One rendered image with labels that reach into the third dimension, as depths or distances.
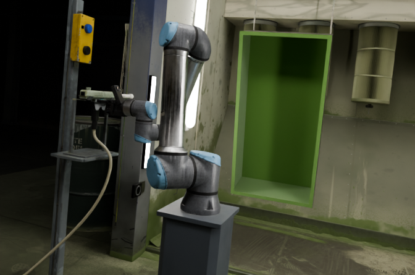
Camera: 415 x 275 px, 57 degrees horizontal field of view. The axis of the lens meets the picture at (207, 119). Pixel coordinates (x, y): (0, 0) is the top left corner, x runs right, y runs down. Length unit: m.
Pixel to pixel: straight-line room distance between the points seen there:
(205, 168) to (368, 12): 2.49
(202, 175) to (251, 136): 1.45
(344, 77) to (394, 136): 0.74
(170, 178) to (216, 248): 0.37
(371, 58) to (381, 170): 1.03
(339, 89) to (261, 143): 1.32
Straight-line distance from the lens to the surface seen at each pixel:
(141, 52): 2.61
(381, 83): 3.76
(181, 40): 1.71
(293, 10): 3.84
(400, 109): 4.16
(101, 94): 2.19
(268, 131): 3.09
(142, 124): 2.00
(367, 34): 3.84
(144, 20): 2.64
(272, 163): 3.17
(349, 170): 3.87
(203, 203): 1.77
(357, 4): 3.81
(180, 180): 1.68
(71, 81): 2.27
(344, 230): 3.69
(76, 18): 2.26
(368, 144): 4.01
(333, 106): 4.13
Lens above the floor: 1.18
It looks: 3 degrees down
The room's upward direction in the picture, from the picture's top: 6 degrees clockwise
